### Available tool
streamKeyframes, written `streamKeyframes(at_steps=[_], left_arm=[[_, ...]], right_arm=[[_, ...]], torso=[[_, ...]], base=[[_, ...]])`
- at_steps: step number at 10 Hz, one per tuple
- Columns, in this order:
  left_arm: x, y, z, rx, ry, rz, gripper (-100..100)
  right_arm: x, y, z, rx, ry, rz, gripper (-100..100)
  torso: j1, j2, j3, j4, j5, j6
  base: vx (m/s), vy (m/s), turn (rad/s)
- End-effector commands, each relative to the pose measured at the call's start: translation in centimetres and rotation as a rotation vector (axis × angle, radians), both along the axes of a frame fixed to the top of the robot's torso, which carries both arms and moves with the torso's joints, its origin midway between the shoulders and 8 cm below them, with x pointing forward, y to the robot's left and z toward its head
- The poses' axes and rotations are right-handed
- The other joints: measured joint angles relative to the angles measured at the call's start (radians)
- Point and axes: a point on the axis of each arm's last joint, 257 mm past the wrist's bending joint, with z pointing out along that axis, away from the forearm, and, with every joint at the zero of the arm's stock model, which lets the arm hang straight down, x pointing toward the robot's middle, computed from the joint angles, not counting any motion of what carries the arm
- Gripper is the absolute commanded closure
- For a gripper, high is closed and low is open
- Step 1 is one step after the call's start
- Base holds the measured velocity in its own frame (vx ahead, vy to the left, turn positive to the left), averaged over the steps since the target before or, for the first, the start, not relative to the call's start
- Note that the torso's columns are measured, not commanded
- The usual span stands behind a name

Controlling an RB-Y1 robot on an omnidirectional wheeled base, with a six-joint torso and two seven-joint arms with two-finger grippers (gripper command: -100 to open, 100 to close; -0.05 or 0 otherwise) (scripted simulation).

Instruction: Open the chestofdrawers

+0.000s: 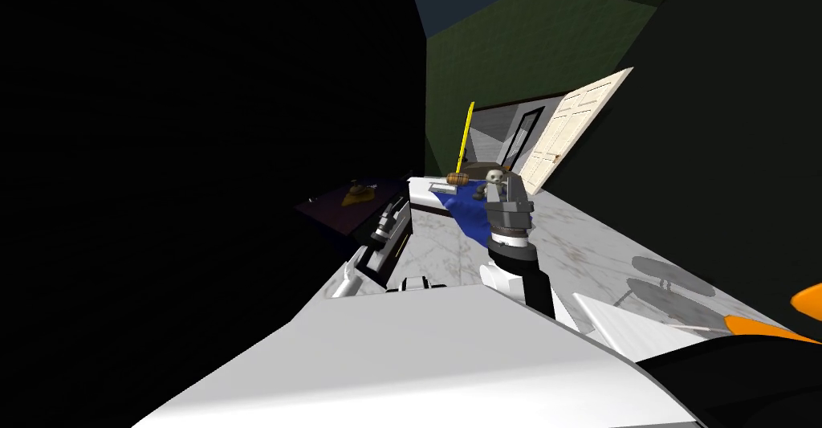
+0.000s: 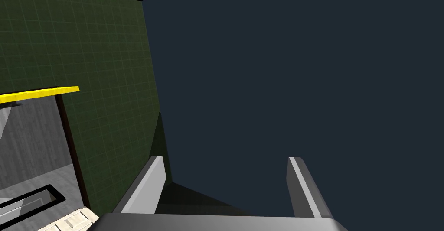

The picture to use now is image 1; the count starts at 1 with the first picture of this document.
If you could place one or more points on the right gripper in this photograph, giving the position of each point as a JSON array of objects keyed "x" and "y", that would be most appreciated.
[{"x": 509, "y": 216}]

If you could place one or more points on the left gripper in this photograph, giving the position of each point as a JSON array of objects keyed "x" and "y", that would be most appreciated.
[{"x": 392, "y": 219}]

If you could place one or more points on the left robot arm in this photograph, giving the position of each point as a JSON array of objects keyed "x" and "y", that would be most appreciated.
[{"x": 384, "y": 258}]

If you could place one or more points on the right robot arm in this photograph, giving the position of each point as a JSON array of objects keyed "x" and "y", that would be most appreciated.
[{"x": 536, "y": 286}]

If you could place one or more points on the white bed with blue blanket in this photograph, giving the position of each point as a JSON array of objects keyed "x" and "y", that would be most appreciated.
[{"x": 462, "y": 213}]

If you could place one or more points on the dark nightstand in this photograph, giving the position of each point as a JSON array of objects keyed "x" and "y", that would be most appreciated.
[{"x": 334, "y": 215}]

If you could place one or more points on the yellow pole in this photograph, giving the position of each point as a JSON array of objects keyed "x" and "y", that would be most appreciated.
[{"x": 466, "y": 136}]

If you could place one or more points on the cream panelled door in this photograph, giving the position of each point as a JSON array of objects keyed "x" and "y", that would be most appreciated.
[{"x": 568, "y": 129}]

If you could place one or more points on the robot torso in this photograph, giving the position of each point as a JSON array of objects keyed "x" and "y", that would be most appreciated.
[{"x": 411, "y": 357}]

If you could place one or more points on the orange rounded object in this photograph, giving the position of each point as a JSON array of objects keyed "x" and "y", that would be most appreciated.
[{"x": 761, "y": 326}]

